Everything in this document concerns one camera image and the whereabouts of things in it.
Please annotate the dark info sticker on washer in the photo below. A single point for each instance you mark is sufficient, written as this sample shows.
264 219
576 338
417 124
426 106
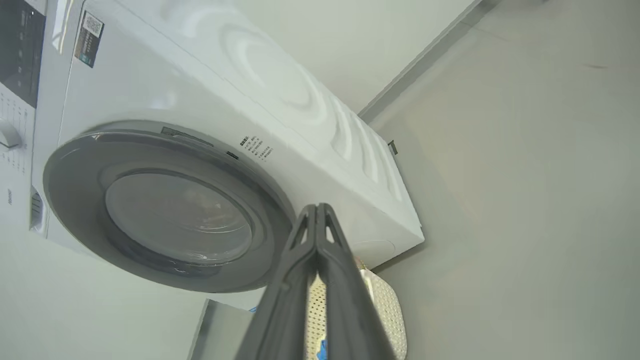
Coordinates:
89 39

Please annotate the light grey flat panel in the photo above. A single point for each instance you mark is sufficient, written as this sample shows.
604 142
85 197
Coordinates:
220 335

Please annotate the cream perforated laundry basket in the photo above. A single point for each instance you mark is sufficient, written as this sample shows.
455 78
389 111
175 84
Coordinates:
387 310

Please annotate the round grey glass washer door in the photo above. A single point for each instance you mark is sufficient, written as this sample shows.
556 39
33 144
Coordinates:
175 220

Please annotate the small dark wall bracket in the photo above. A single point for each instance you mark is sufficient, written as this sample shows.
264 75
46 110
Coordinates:
392 147

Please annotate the silver washer control knob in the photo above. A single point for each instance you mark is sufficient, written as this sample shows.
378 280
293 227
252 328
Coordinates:
7 135

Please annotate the black washer display panel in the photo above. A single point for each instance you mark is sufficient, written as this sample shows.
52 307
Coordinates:
20 50

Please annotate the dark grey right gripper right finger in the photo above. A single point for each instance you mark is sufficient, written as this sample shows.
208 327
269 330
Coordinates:
350 320

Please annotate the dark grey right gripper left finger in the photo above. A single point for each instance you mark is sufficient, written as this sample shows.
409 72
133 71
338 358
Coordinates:
285 310

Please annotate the blue cloth garment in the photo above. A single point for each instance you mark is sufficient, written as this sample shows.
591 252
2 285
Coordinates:
322 352

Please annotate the round washer filter cover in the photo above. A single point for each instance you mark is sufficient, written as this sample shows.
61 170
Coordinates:
372 252

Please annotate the white front-load washing machine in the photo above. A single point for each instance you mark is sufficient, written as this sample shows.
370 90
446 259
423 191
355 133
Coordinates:
175 75

